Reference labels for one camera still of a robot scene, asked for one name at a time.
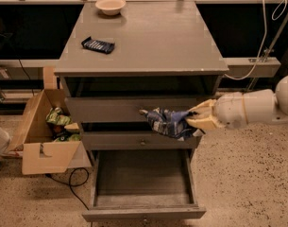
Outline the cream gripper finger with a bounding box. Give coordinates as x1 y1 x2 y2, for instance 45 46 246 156
186 117 216 130
190 99 213 114

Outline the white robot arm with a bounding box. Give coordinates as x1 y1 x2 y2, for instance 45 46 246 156
186 76 288 130

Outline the grey open bottom drawer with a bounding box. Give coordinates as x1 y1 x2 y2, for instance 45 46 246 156
83 149 206 222

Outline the grey drawer cabinet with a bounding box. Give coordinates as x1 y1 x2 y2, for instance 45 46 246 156
55 1 228 137

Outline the grey middle drawer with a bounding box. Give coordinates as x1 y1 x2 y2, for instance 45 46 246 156
82 131 201 150

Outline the grey top drawer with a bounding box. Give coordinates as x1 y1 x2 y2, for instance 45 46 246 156
65 96 211 123

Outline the green snack bag in box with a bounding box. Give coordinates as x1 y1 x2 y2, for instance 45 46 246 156
54 133 80 142

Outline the green chip bag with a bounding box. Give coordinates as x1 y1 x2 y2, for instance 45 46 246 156
45 107 72 126

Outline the beige bowl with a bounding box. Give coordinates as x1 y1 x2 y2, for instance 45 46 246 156
95 0 126 16

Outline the cardboard box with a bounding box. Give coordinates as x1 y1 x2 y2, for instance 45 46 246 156
6 89 90 175

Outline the metal diagonal bracket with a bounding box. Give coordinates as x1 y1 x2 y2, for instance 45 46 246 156
246 11 288 92

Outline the black floor cable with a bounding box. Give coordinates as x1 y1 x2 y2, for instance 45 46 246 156
44 167 93 227

